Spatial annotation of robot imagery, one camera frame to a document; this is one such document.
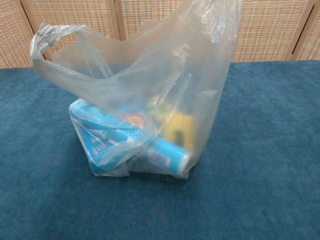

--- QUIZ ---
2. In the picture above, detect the clear plastic shopping bag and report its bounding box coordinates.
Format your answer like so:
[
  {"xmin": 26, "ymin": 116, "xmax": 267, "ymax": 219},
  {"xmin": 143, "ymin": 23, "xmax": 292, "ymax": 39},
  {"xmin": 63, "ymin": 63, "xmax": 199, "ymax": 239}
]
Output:
[{"xmin": 29, "ymin": 0, "xmax": 245, "ymax": 180}]

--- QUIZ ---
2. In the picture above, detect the yellow packaged item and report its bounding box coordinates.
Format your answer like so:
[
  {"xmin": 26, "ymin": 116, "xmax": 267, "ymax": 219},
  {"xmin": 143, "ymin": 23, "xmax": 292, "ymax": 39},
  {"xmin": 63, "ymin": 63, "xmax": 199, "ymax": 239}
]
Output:
[{"xmin": 161, "ymin": 111, "xmax": 201, "ymax": 151}]

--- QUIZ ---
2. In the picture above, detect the blue cylindrical can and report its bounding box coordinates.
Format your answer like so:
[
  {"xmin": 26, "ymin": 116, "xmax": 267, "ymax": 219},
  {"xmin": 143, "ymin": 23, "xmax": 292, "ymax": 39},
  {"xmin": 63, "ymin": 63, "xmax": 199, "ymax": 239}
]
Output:
[{"xmin": 146, "ymin": 139, "xmax": 194, "ymax": 176}]

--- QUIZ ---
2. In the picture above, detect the blue printed carton box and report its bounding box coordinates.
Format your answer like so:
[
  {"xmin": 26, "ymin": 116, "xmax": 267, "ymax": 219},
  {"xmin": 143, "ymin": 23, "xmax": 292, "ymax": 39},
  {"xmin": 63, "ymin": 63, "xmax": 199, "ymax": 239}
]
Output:
[{"xmin": 69, "ymin": 99, "xmax": 151, "ymax": 176}]

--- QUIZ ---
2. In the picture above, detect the woven bamboo folding screen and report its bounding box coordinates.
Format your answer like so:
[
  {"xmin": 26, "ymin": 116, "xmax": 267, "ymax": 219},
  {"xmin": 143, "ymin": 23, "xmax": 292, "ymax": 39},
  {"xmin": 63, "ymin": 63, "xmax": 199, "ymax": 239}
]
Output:
[{"xmin": 0, "ymin": 0, "xmax": 320, "ymax": 70}]

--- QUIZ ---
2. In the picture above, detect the blue carpet table cover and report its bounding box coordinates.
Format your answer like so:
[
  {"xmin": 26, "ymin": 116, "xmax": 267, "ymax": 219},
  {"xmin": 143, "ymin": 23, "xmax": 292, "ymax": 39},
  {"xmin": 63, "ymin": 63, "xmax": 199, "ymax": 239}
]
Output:
[{"xmin": 0, "ymin": 58, "xmax": 320, "ymax": 240}]

